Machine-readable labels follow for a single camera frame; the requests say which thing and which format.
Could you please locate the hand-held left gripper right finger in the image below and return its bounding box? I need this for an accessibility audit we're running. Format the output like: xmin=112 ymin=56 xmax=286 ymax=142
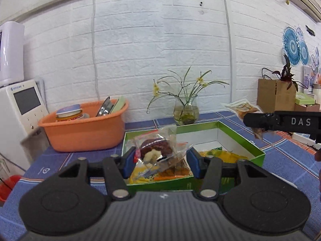
xmin=187 ymin=147 xmax=264 ymax=201

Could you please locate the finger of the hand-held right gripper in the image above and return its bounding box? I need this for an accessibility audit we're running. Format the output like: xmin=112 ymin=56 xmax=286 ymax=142
xmin=243 ymin=111 xmax=278 ymax=131

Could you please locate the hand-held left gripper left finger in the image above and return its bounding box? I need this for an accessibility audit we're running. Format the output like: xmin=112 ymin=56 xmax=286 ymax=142
xmin=58 ymin=147 xmax=137 ymax=201

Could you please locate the clear packet with brown snack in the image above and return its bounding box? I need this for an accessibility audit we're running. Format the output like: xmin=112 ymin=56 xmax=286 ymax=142
xmin=221 ymin=99 xmax=264 ymax=140

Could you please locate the green cardboard box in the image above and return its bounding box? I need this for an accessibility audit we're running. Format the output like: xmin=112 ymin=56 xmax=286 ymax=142
xmin=122 ymin=120 xmax=266 ymax=194

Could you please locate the clear packet with brown cake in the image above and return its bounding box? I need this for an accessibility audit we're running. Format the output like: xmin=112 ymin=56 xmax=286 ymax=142
xmin=133 ymin=124 xmax=193 ymax=179

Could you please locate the large yellow snack packet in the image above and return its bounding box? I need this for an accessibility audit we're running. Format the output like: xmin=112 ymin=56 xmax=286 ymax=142
xmin=199 ymin=148 xmax=249 ymax=163

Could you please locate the small brown box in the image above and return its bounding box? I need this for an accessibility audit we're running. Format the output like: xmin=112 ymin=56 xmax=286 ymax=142
xmin=294 ymin=103 xmax=321 ymax=112

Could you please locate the green and white box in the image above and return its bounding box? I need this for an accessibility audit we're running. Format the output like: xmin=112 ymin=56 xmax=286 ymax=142
xmin=295 ymin=92 xmax=317 ymax=105

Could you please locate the glass vase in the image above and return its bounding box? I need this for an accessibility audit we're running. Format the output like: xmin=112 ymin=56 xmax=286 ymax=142
xmin=173 ymin=95 xmax=200 ymax=126

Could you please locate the dark red leafy plant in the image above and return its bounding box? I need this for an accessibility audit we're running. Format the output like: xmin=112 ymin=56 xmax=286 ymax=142
xmin=262 ymin=53 xmax=308 ymax=92

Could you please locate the orange plastic basin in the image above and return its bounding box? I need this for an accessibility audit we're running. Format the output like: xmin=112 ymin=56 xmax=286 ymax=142
xmin=38 ymin=99 xmax=129 ymax=152

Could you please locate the pale green plate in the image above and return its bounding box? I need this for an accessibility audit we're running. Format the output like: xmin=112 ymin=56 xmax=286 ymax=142
xmin=110 ymin=96 xmax=126 ymax=113

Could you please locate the metal plate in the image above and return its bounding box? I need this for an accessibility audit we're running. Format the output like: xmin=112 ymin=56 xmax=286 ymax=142
xmin=96 ymin=97 xmax=112 ymax=117

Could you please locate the medium blue paper fan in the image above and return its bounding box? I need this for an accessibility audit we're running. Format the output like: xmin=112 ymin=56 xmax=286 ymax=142
xmin=300 ymin=40 xmax=309 ymax=66

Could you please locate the yellow flowered plant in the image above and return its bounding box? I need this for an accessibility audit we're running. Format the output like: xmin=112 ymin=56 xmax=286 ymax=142
xmin=147 ymin=65 xmax=230 ymax=114

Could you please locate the large blue paper fan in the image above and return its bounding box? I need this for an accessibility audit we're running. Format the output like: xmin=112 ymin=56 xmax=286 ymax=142
xmin=283 ymin=26 xmax=301 ymax=67

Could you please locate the tub with blue orange lid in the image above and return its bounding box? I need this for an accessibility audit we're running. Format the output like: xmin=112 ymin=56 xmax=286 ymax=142
xmin=56 ymin=104 xmax=83 ymax=122

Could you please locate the white appliance with screen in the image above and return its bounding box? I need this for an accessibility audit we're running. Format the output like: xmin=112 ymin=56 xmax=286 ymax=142
xmin=0 ymin=79 xmax=49 ymax=171

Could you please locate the red plastic bin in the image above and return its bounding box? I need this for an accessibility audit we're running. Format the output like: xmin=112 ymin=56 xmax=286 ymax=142
xmin=0 ymin=174 xmax=23 ymax=202

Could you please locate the white water tank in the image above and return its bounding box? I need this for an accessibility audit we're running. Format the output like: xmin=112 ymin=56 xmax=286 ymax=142
xmin=0 ymin=21 xmax=25 ymax=87

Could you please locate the wall photo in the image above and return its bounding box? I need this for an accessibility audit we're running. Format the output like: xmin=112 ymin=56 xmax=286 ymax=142
xmin=303 ymin=66 xmax=313 ymax=89

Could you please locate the white wall conduit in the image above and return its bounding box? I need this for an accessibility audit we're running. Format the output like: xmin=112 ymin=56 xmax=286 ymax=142
xmin=220 ymin=0 xmax=233 ymax=106
xmin=91 ymin=0 xmax=100 ymax=101

